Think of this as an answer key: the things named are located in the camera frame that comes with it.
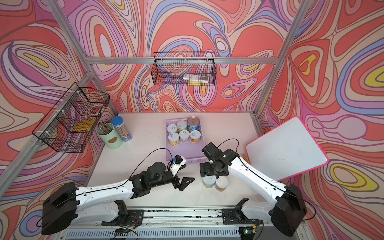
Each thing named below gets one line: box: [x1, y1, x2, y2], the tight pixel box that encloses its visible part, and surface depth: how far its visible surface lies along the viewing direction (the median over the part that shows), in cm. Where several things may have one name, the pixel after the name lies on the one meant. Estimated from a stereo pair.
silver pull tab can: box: [179, 130, 190, 144], surface depth 102 cm
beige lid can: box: [214, 176, 228, 192], surface depth 80 cm
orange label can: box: [190, 130, 201, 144], surface depth 101 cm
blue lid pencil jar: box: [111, 116, 133, 143], surface depth 95 cm
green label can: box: [202, 175, 216, 189], surface depth 82 cm
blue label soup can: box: [187, 116, 200, 132], surface depth 103 cm
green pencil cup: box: [97, 122, 123, 149], surface depth 95 cm
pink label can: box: [167, 124, 178, 133], surface depth 105 cm
